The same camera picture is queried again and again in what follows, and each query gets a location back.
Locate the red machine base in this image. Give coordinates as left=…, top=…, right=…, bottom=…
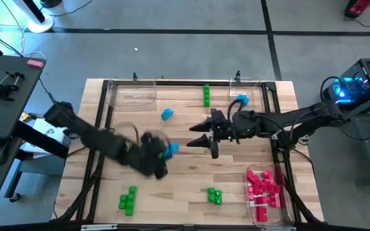
left=343, top=0, right=370, bottom=19

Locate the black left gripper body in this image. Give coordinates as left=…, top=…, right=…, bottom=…
left=133, top=130, right=170, bottom=180

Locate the clear plastic bin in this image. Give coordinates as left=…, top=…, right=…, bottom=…
left=244, top=162, right=296, bottom=228
left=106, top=78, right=158, bottom=112
left=228, top=76, right=263, bottom=108

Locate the green four-stud block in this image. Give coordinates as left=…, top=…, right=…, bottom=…
left=203, top=84, right=211, bottom=108
left=125, top=185, right=139, bottom=217

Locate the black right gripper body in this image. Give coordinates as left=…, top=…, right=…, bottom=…
left=208, top=108, right=239, bottom=160

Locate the pink rectangular pad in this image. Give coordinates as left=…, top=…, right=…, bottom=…
left=26, top=58, right=46, bottom=69

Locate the black stand pole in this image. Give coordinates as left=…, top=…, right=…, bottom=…
left=22, top=0, right=46, bottom=24

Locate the green square block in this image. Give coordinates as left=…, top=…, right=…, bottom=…
left=207, top=187, right=223, bottom=206

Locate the white cable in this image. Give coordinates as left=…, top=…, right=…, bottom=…
left=0, top=0, right=47, bottom=62

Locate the black desk leg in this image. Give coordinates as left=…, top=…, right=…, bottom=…
left=3, top=120, right=70, bottom=203

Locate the blue four-stud block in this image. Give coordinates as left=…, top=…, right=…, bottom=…
left=162, top=142, right=181, bottom=160

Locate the white paper sheet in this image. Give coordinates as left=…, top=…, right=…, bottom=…
left=20, top=117, right=71, bottom=155

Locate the black aluminium table frame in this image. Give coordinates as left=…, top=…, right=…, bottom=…
left=55, top=78, right=325, bottom=231

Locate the silver bracket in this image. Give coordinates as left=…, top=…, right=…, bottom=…
left=81, top=223, right=119, bottom=231
left=260, top=226, right=298, bottom=231

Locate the white stand base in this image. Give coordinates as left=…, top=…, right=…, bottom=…
left=13, top=0, right=56, bottom=34

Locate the black round base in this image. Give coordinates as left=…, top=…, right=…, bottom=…
left=39, top=0, right=63, bottom=9

